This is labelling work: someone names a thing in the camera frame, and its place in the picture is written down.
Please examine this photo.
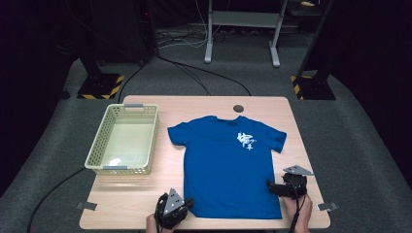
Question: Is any tangle of floor cables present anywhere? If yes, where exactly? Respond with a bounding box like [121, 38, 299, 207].
[156, 27, 227, 50]

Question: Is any long black floor cable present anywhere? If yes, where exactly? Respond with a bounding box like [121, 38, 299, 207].
[154, 52, 253, 97]

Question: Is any white desk frame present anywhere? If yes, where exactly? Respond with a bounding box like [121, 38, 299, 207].
[203, 0, 290, 68]

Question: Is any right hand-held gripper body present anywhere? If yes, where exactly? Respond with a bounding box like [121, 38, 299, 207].
[282, 164, 315, 199]

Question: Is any thin black floor cable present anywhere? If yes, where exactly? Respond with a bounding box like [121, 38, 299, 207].
[173, 61, 212, 97]

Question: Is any grey table bracket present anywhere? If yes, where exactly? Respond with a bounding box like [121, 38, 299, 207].
[317, 202, 340, 213]
[76, 201, 98, 212]

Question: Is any cream plastic basket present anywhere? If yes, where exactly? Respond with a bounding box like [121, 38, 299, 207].
[84, 103, 159, 176]

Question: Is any blue t-shirt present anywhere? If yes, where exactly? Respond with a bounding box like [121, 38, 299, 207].
[167, 115, 288, 220]

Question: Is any black stand striped base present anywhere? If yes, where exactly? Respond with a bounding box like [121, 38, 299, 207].
[290, 0, 338, 101]
[77, 48, 125, 101]

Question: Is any black cabinet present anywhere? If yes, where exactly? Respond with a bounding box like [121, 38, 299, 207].
[90, 0, 156, 66]

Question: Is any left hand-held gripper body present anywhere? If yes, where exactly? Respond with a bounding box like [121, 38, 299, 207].
[154, 187, 190, 230]

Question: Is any person's right hand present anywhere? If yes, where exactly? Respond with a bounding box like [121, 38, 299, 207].
[282, 193, 314, 227]

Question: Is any thick black floor cable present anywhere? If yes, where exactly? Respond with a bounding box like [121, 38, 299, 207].
[26, 167, 86, 233]

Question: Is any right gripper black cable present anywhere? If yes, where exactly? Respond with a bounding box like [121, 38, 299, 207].
[289, 183, 307, 233]

